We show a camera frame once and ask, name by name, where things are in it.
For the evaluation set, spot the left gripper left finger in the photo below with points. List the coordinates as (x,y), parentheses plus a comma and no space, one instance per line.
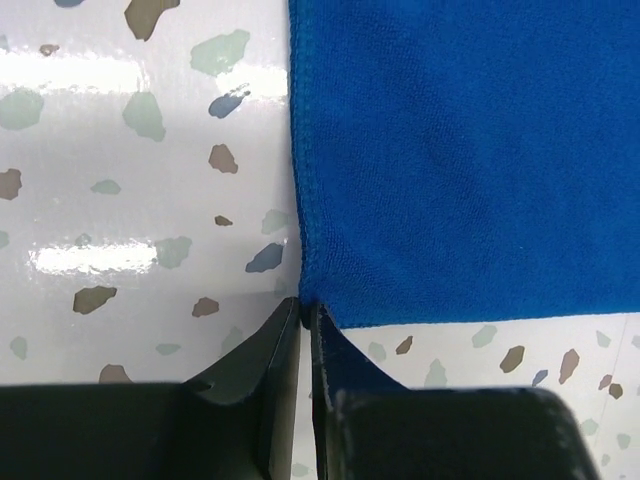
(234,420)

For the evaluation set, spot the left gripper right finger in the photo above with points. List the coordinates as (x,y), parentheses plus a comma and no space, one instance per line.
(369,426)

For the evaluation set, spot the blue towel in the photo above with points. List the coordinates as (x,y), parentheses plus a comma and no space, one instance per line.
(466,161)

